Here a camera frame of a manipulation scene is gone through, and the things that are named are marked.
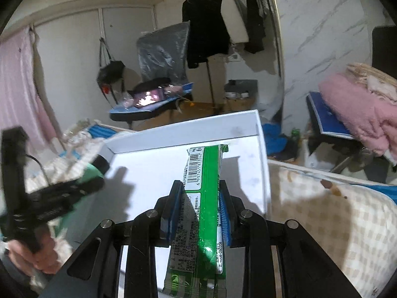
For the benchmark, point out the checked printed blanket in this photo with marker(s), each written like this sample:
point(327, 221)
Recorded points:
point(325, 223)

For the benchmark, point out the grey plastic bag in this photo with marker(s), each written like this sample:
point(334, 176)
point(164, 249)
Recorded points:
point(161, 49)

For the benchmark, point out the clear plastic bag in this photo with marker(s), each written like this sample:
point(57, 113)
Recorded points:
point(124, 101)

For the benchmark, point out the beige folded clothes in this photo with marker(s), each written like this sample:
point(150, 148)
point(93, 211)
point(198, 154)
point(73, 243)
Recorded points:
point(378, 80)

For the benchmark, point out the blue book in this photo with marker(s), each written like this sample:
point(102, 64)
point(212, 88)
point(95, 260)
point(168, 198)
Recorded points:
point(325, 115)

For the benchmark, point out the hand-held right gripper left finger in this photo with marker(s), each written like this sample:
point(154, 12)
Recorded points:
point(174, 208)

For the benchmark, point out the black chair back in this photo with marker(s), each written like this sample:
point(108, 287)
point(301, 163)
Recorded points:
point(384, 46)

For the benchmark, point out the white bag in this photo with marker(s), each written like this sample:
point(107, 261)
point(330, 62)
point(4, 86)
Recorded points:
point(313, 155)

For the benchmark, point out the blue padded chair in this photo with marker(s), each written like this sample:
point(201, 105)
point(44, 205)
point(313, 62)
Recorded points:
point(133, 116)

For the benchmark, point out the blue striped cloth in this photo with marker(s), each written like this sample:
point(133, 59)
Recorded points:
point(100, 131)

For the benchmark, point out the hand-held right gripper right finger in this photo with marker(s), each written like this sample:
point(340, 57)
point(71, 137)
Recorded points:
point(225, 220)

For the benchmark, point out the beige hanging cloth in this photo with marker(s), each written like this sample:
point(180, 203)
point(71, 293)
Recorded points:
point(41, 77)

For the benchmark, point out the small green bottle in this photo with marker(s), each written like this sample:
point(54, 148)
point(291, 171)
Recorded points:
point(295, 133)

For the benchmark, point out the white cardboard box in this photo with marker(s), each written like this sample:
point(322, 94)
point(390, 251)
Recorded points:
point(149, 173)

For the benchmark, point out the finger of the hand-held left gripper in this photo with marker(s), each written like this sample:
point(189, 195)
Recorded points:
point(59, 198)

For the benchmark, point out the metal clothes rack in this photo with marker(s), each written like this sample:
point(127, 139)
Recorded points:
point(211, 83)

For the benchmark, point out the black hanging coat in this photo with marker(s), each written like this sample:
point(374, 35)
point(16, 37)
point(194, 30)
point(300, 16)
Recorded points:
point(204, 28)

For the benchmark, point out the pink hanging towel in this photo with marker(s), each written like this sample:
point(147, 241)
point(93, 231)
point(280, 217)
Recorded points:
point(18, 83)

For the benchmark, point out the pink fluffy blanket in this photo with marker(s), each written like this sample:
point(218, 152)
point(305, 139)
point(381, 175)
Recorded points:
point(356, 111)

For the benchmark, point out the person's left hand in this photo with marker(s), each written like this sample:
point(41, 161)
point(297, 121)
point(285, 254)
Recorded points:
point(37, 256)

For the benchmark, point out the green snack packet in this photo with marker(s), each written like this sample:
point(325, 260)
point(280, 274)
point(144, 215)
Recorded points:
point(207, 192)

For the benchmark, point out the white hanging garment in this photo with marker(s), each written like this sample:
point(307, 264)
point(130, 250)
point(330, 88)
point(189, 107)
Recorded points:
point(235, 21)

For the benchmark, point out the mint green bottle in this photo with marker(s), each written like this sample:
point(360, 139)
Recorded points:
point(88, 173)

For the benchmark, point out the grey storage box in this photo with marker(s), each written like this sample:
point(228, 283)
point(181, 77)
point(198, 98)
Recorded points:
point(242, 87)

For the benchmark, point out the black hanging garment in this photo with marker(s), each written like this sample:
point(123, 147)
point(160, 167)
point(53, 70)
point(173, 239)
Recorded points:
point(254, 24)

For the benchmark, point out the brown cardboard box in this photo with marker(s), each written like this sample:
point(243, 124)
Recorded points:
point(201, 108)

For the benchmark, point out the black hanging bag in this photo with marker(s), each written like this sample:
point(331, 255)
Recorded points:
point(110, 70)

